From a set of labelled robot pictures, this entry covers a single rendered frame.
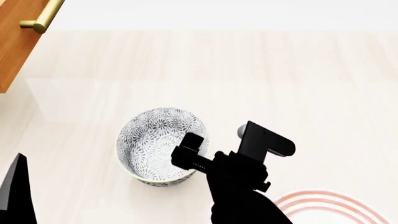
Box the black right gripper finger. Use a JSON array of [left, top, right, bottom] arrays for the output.
[[170, 132, 205, 170]]

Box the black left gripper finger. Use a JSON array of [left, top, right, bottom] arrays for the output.
[[0, 152, 39, 224]]

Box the grey white floral pattern bowl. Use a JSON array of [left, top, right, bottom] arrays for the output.
[[116, 106, 210, 188]]

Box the white plate with pink rings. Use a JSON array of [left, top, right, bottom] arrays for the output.
[[271, 187, 393, 224]]

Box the wooden cabinet door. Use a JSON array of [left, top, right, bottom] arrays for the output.
[[0, 0, 66, 95]]

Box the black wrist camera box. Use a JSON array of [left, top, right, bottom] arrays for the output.
[[237, 119, 295, 162]]

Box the brass bar drawer handle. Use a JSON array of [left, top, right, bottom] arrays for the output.
[[19, 0, 66, 35]]

